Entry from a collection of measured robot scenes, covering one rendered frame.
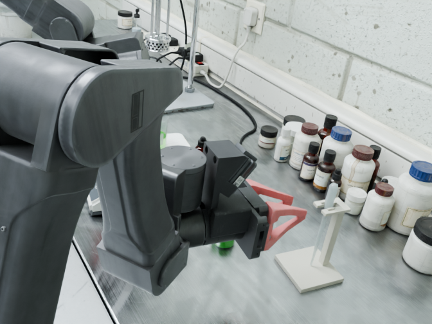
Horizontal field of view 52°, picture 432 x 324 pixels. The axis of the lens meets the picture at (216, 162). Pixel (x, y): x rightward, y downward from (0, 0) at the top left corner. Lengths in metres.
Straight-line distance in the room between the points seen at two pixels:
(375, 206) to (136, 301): 0.45
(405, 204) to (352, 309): 0.25
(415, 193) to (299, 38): 0.55
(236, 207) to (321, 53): 0.68
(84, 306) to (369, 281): 0.43
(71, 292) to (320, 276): 0.37
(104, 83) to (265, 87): 1.01
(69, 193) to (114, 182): 0.09
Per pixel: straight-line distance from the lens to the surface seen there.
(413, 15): 1.00
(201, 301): 0.67
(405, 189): 0.86
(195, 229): 0.54
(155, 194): 0.42
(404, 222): 0.89
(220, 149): 0.52
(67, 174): 0.29
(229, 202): 0.55
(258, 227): 0.55
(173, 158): 0.51
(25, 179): 0.29
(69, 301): 0.67
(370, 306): 0.73
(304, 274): 0.73
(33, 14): 0.70
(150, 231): 0.44
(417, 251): 0.82
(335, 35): 1.13
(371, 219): 0.87
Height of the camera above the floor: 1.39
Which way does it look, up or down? 30 degrees down
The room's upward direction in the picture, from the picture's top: 7 degrees clockwise
